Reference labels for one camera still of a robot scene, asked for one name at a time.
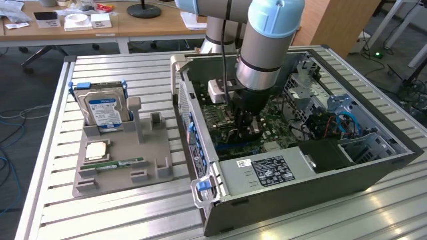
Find CPU socket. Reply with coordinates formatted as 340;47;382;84
221;104;238;125

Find flat white box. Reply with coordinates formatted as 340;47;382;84
62;21;94;33

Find black round lamp base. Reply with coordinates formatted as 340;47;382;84
125;0;164;19

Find grey power supply unit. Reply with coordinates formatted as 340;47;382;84
216;146;317;197

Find steel disk bay cage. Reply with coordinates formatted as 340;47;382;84
282;73;334;115

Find black and white label box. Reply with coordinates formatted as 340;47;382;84
32;11;62;29

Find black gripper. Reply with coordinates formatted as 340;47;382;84
232;88;269;127

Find silver finned heatsink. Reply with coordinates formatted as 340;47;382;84
264;143;285;153

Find open grey PC case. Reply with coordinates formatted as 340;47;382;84
169;48;425;238

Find green motherboard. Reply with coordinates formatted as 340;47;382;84
192;82;302;162

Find blue floor cable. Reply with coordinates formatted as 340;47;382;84
0;119;26;216

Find small white box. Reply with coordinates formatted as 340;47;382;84
89;13;112;29

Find white tape roll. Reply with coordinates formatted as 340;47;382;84
64;13;93;27

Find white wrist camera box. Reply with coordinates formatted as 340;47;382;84
206;79;232;104

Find blue data wire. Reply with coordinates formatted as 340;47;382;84
333;112;364;138

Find grey floor cables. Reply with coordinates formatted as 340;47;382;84
0;104;52;120

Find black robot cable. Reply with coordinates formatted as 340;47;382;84
218;0;234;106

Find silver CPU chip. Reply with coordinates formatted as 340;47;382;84
84;142;109;161

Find wooden desk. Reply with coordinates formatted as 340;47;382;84
0;0;302;48

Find stack of white papers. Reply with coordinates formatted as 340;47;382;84
178;10;209;31

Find red small parts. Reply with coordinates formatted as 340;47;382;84
94;2;116;14

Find blue expansion slot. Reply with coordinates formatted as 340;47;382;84
212;141;240;151

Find green RAM stick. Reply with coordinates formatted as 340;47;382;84
81;156;146;171

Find white desk frame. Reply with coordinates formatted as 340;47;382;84
364;0;427;68

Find clear plastic bag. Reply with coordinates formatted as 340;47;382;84
0;0;33;25

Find wooden cabinet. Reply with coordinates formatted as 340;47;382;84
292;0;382;58

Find hard disk in blue caddy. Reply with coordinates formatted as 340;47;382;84
66;80;130;130

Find grey plastic parts rack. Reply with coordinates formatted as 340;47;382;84
72;96;176;200

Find white paper card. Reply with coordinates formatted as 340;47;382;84
3;22;30;30

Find black office chair base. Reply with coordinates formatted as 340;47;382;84
18;43;101;75

